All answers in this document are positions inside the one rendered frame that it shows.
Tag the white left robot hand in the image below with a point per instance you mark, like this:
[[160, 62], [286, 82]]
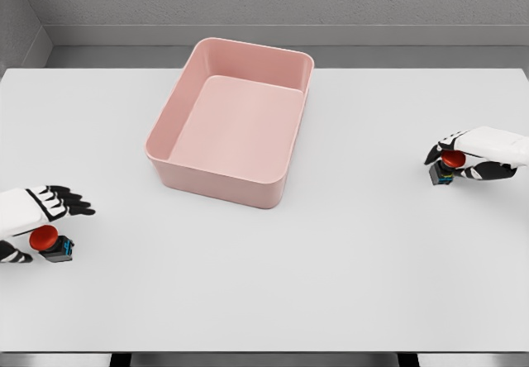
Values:
[[25, 210]]

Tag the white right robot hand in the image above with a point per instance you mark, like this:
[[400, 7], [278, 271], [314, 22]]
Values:
[[487, 141]]

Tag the red button industrial switch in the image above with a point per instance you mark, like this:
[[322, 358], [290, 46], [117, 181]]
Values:
[[448, 164], [43, 238]]

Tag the pink rectangular plastic basket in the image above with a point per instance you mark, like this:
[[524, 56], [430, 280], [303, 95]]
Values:
[[235, 127]]

